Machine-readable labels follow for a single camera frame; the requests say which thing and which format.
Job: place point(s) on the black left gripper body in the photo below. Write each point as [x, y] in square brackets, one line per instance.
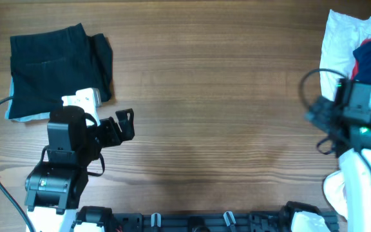
[113, 129]

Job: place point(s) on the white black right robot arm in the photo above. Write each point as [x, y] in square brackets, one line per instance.
[346, 122]

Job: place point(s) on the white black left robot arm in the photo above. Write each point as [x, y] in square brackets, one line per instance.
[76, 139]

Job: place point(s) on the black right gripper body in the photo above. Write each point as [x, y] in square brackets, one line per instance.
[318, 111]

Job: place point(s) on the white t-shirt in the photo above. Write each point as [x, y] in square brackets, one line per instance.
[343, 34]

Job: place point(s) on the folded black shorts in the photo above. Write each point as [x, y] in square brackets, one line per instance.
[48, 66]

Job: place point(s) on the light grey folded garment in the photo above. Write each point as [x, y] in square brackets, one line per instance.
[40, 116]

